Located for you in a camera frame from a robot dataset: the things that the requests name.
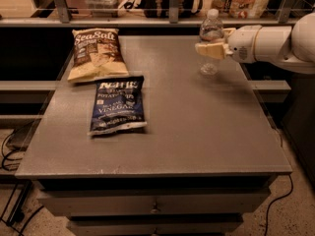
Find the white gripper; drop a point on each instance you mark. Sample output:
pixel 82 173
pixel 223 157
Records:
pixel 242 44

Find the clear plastic water bottle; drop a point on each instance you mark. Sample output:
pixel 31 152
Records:
pixel 211 31

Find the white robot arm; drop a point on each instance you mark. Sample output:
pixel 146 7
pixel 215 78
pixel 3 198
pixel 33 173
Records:
pixel 287 47

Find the black backpack on shelf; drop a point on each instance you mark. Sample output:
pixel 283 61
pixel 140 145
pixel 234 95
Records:
pixel 160 8

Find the grey drawer cabinet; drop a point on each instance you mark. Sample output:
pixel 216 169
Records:
pixel 207 156

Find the blue salt vinegar chip bag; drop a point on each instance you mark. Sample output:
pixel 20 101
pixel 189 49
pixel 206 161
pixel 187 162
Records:
pixel 118 105

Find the yellow sea salt chip bag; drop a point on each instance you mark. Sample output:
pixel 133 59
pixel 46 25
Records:
pixel 97 56

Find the upper grey drawer with knob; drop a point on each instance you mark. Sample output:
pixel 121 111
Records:
pixel 151 202

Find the grey metal shelf rack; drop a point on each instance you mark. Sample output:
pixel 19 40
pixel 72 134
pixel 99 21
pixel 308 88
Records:
pixel 75 14

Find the lower grey drawer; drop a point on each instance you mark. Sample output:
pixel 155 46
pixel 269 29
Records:
pixel 156 225

